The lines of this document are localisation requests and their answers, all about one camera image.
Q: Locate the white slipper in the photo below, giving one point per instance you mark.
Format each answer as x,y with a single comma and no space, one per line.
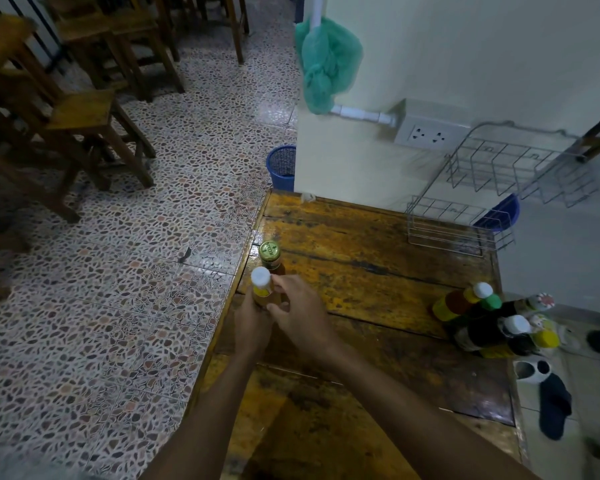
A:
530,370

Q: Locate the person's right hand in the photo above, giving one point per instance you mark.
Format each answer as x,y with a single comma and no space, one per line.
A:
307,319

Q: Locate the wooden chair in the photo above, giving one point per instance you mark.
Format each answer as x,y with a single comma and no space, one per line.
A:
80,112

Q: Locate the gold-capped sauce bottle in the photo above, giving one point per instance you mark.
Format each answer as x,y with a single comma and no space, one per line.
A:
270,253

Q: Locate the green plastic bag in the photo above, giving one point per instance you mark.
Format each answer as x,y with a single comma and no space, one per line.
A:
327,59

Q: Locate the dark blue sandal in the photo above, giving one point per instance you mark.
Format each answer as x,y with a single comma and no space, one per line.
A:
555,407

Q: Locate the person's right forearm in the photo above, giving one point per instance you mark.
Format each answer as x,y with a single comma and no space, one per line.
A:
410,419

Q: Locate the blue plastic basin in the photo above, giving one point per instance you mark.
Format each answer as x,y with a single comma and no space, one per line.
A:
502,214

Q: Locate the white-capped dark sauce bottle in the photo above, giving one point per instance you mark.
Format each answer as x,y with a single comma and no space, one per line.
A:
485,334

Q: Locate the white plastic pipe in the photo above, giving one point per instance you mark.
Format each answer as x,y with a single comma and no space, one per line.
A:
362,114

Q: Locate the white-capped orange sauce bottle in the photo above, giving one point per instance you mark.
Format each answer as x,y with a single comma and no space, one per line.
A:
263,287

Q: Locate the red-white-capped dark bottle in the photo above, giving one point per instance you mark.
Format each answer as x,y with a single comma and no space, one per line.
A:
522,307

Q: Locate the yellow-capped dark bottle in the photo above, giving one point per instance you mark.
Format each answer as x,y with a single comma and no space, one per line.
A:
525,344

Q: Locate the wooden table leg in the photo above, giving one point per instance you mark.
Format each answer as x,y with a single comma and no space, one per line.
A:
234,24

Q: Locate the white wall power outlet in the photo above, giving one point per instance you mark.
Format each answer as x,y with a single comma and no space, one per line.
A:
427,132

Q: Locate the person's right thumb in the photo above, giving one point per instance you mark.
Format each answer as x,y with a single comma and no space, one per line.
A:
278,311

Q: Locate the white-capped yellow-label sauce bottle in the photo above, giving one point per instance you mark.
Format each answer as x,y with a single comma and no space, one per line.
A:
455,304

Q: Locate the person's left hand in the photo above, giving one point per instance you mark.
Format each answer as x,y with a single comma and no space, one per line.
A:
250,329

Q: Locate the person's left fingers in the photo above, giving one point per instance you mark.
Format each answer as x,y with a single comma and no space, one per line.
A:
250,300

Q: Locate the person's left forearm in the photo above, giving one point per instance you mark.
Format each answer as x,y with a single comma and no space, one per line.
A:
205,424

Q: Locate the wooden stool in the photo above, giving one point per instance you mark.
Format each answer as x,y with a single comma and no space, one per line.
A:
110,27

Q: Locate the blue mesh wastebasket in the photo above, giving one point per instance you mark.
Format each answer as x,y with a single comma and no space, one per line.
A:
282,167

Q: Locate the green-capped dark bottle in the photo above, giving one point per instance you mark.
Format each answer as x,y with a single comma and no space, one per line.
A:
482,309

